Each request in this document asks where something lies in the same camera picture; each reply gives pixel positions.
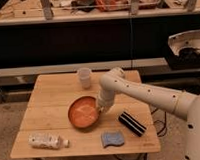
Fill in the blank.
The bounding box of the black striped eraser block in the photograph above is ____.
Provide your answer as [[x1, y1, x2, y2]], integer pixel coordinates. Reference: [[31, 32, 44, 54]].
[[118, 111, 147, 137]]

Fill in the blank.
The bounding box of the blue sponge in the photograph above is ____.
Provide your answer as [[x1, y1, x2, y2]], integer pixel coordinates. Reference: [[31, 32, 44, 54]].
[[101, 131, 124, 147]]

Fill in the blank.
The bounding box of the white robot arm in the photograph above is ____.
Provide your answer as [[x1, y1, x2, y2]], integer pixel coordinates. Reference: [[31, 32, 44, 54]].
[[96, 67, 200, 160]]

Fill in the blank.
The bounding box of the wooden folding table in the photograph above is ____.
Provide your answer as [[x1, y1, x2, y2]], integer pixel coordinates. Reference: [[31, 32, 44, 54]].
[[11, 73, 161, 159]]

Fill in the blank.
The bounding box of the white plastic bottle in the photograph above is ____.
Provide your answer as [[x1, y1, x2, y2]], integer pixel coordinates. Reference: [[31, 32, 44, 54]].
[[28, 133, 69, 150]]

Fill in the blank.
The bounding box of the translucent plastic cup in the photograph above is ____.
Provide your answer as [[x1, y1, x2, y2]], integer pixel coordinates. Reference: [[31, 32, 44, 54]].
[[77, 67, 91, 89]]

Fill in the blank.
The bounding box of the black cable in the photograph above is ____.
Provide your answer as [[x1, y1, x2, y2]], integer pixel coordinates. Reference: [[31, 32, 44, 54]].
[[150, 107, 169, 138]]

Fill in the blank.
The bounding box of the long wooden shelf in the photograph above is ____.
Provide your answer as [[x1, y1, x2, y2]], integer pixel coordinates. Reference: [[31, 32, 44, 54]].
[[0, 0, 200, 26]]

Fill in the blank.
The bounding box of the white round machine housing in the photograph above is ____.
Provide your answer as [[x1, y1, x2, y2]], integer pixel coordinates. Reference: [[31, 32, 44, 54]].
[[163, 29, 200, 72]]

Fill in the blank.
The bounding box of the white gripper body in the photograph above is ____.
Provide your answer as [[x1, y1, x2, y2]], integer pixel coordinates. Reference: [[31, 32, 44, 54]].
[[96, 89, 115, 113]]

